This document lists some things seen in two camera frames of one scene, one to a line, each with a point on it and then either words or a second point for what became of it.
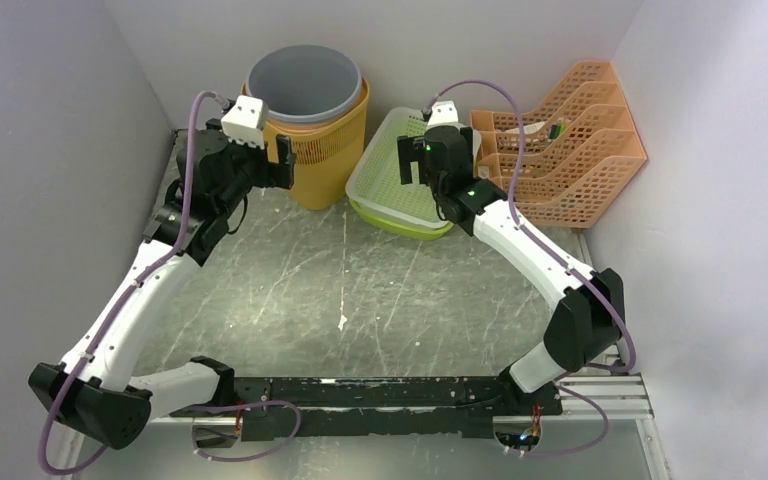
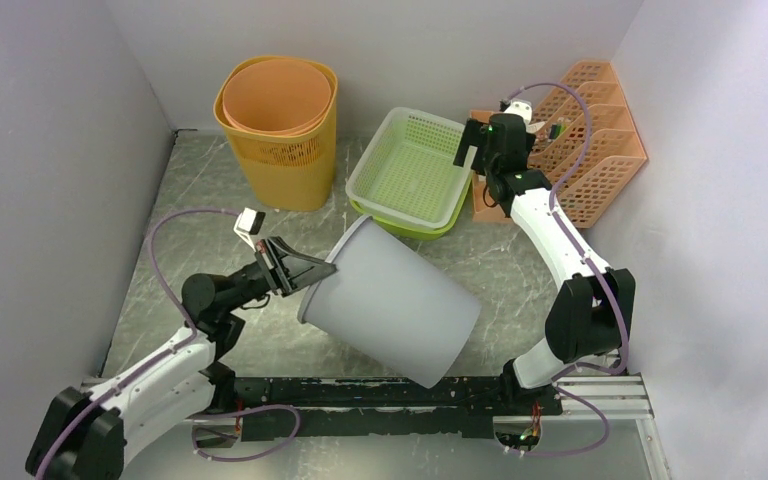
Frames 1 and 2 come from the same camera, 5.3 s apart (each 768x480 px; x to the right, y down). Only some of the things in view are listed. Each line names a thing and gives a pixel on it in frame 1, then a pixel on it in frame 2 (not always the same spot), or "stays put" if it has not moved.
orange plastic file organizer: (579, 146) stays put
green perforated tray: (408, 233) stays put
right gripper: (411, 149) to (476, 134)
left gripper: (287, 161) to (272, 258)
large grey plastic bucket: (304, 83) to (393, 305)
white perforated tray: (376, 182) stays put
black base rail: (279, 407) stays put
